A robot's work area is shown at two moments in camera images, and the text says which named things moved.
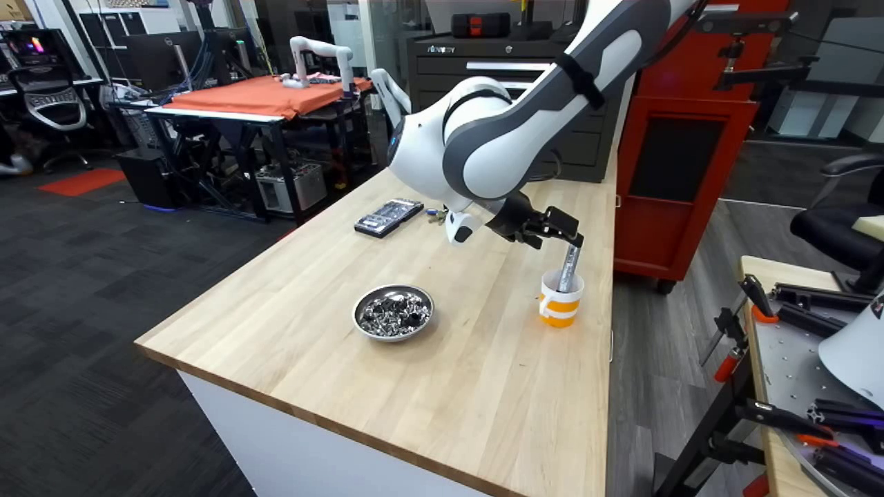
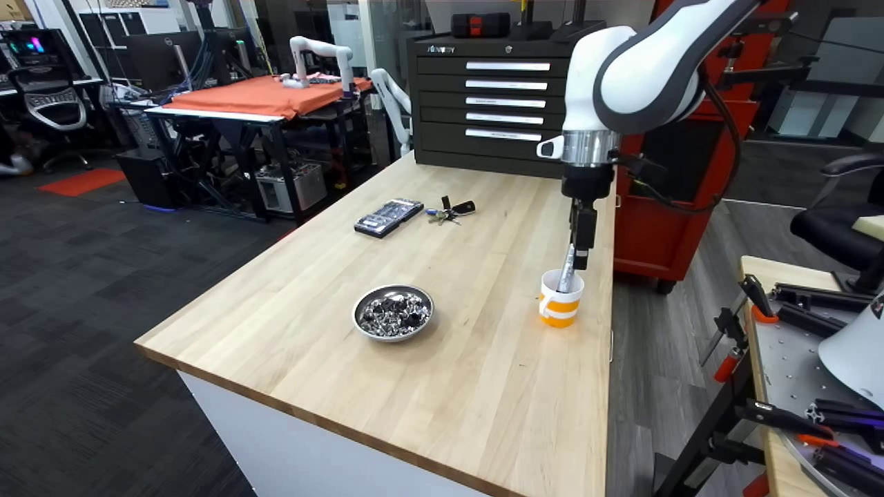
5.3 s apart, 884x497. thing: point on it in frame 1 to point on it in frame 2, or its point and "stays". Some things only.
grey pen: [568, 270] stays
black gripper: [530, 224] to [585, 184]
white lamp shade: [857, 354] stays
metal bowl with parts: [394, 314] stays
